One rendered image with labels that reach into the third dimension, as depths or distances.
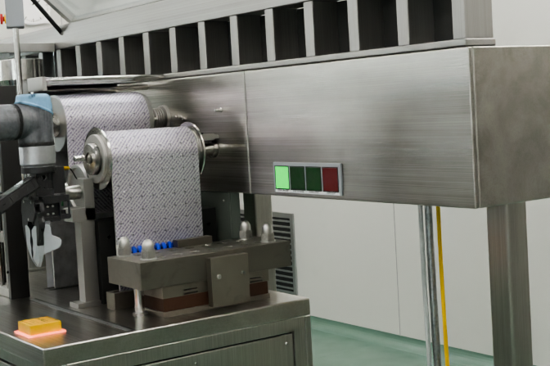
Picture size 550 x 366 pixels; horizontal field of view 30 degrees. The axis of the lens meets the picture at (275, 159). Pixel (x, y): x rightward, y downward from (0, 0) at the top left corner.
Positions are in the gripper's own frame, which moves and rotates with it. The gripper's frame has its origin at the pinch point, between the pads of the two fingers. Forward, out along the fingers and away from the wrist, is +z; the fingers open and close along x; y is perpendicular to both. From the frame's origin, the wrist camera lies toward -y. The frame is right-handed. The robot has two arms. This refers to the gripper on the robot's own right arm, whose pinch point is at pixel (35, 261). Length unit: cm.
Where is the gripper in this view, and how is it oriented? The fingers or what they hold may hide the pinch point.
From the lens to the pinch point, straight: 224.5
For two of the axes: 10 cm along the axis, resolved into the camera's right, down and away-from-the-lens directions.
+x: -5.7, -0.1, 8.2
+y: 8.2, -0.8, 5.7
